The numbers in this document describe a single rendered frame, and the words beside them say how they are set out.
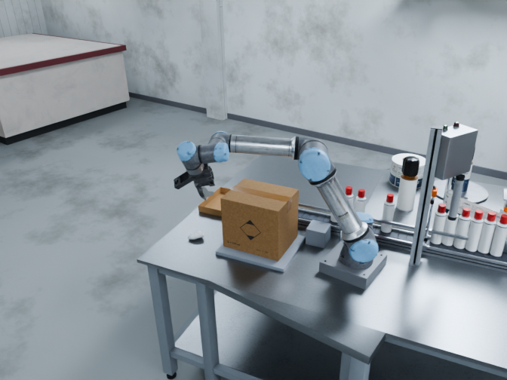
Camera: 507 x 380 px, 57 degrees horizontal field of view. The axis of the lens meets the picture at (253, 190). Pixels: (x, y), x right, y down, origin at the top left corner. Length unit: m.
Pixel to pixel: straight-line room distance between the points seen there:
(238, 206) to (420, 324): 0.91
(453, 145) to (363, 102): 3.70
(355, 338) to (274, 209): 0.64
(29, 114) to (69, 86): 0.70
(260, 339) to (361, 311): 0.87
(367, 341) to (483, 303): 0.56
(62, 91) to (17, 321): 4.15
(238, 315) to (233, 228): 0.79
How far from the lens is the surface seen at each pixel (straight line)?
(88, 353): 3.14
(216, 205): 2.70
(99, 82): 7.36
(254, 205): 2.09
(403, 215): 2.59
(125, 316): 3.31
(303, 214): 2.51
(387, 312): 2.01
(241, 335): 2.73
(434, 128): 1.99
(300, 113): 6.11
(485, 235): 2.35
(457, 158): 2.07
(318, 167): 1.74
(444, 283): 2.23
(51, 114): 7.00
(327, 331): 1.89
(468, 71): 5.23
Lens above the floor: 2.13
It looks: 27 degrees down
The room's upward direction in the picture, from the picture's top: 1 degrees counter-clockwise
